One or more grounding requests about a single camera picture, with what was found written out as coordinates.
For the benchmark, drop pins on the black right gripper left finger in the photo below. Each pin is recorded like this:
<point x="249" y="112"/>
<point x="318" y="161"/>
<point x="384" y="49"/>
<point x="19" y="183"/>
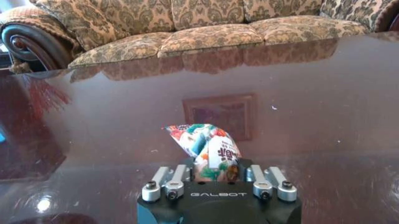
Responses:
<point x="169" y="179"/>

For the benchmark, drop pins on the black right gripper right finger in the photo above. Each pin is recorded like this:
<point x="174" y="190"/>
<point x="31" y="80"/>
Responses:
<point x="270" y="180"/>

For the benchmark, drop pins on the colourful printed snack wrapper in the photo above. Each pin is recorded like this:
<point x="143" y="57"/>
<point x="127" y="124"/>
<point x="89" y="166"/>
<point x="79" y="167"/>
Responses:
<point x="211" y="149"/>

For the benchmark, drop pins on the floral patterned fabric sofa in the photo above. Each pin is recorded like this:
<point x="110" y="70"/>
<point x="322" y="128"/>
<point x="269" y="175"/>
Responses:
<point x="199" y="30"/>

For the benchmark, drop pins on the dark carved wooden sofa armrest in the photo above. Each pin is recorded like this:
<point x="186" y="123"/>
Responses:
<point x="30" y="47"/>

